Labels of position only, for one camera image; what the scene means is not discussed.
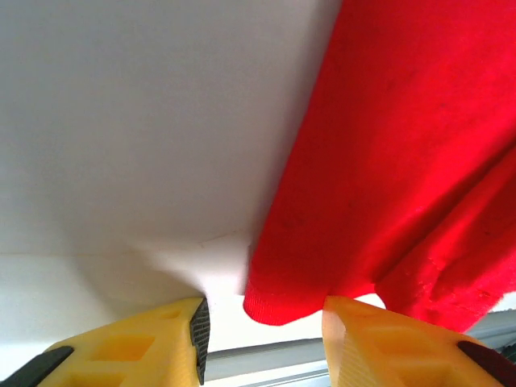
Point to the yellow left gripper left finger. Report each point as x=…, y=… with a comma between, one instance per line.
x=153, y=346

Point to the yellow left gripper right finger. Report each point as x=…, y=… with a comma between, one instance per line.
x=395, y=354

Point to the red t-shirt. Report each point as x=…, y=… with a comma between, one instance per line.
x=403, y=161

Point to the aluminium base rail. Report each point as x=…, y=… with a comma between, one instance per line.
x=262, y=356

